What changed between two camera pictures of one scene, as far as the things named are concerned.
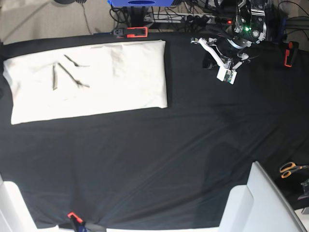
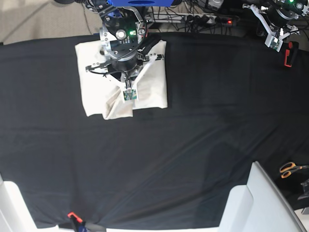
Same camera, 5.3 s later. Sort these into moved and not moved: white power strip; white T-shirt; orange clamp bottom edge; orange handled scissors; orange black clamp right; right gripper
Moved: right gripper; white T-shirt
Not moved: orange handled scissors; orange black clamp right; orange clamp bottom edge; white power strip
